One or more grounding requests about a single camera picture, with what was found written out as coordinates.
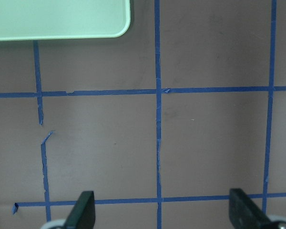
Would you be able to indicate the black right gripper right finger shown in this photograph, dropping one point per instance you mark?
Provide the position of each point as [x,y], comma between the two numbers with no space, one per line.
[244,213]

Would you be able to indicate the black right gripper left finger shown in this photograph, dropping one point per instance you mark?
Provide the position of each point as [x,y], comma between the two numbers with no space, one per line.
[82,215]

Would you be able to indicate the light green plastic tray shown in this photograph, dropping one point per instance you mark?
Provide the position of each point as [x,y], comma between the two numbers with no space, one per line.
[22,20]

